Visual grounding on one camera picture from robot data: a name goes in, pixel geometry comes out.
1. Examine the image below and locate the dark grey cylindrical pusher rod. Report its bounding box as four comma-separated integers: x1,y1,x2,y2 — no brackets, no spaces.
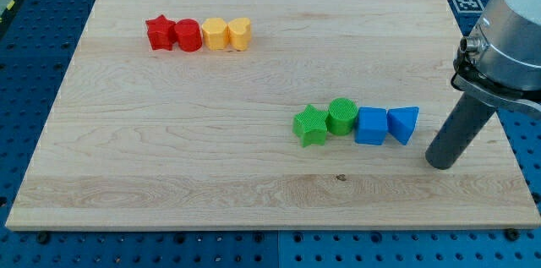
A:
425,93,496,170

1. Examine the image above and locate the blue triangle block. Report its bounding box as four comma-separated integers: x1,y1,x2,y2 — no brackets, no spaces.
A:
387,107,419,145

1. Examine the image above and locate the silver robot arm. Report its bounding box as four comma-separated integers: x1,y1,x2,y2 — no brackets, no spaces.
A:
425,0,540,170

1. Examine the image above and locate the blue cube block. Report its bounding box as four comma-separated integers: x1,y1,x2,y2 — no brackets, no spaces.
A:
354,107,388,145

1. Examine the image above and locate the white fiducial marker tag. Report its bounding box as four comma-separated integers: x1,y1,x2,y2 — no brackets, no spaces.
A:
451,0,484,14

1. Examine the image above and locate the green cylinder block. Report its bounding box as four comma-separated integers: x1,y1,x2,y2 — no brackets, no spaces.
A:
326,97,358,136

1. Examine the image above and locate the green star block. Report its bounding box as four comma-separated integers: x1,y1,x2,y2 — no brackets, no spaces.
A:
292,104,329,147

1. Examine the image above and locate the yellow heart block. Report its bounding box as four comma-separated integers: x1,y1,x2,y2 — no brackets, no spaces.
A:
228,17,252,51

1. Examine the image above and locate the yellow hexagon block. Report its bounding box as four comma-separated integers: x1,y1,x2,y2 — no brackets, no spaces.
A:
201,18,229,51

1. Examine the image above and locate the light wooden board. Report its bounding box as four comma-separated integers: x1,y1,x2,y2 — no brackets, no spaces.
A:
6,0,540,232

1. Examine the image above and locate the red cylinder block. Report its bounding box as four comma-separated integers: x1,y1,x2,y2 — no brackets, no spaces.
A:
173,19,202,52

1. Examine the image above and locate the red star block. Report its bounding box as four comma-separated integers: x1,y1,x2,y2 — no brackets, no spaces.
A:
145,14,176,51

